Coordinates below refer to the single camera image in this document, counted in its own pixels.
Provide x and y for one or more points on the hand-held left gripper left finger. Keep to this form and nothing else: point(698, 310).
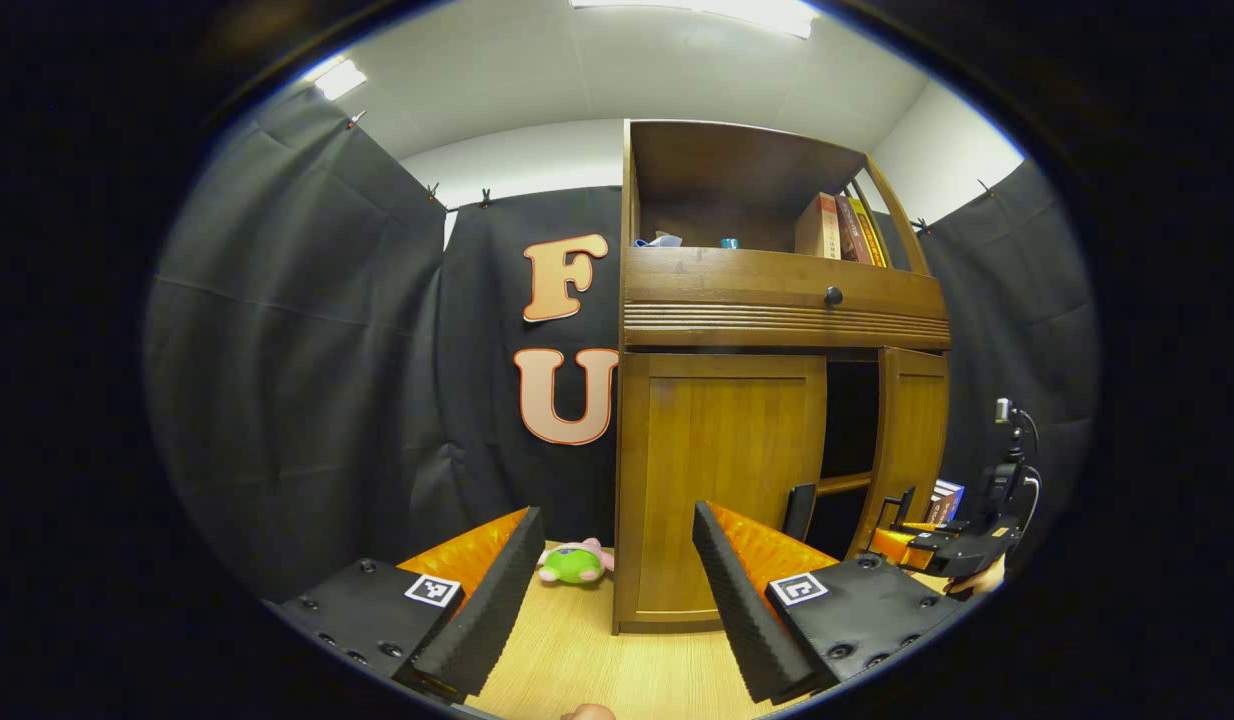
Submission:
point(497, 600)

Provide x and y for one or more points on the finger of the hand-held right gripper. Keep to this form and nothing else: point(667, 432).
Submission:
point(895, 543)

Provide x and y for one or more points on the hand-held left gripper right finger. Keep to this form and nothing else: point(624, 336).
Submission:
point(737, 610)

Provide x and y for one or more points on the wooden shoe cabinet door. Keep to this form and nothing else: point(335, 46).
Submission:
point(917, 430)
point(727, 450)

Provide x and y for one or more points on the wooden double-door shoe cabinet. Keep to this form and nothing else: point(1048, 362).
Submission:
point(737, 160)

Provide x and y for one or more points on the wooden cabinet drawer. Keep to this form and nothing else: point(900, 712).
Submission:
point(737, 285)

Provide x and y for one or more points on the green pink plush toy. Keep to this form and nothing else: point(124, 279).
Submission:
point(574, 562)

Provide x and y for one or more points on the black backdrop cloth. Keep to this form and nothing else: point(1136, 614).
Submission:
point(307, 350)

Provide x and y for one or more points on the dark red book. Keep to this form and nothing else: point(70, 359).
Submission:
point(851, 228)

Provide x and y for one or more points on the beige orange book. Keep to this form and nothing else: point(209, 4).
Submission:
point(817, 225)

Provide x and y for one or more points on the blue white small item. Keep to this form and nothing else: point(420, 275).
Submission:
point(660, 240)

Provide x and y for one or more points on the small ceiling light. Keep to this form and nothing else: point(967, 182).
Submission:
point(339, 78)

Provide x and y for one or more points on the long ceiling light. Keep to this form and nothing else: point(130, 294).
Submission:
point(717, 12)

